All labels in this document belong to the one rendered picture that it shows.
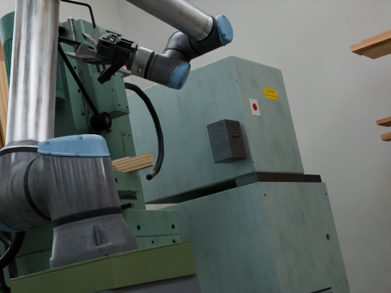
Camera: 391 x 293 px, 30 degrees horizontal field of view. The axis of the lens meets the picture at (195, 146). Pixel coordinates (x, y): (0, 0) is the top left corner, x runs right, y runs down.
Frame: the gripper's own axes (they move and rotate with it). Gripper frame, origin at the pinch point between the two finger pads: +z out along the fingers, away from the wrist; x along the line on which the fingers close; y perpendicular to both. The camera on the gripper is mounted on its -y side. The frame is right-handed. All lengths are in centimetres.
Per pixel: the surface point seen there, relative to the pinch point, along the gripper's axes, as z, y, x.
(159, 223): -43, -50, 8
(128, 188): -32.0, -26.6, 24.9
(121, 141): -21.9, -29.2, -0.2
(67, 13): 72, -108, -221
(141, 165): -33.3, -20.0, 20.4
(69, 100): -0.4, -24.1, -5.7
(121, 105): -16.8, -24.0, -12.9
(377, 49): -110, -35, -155
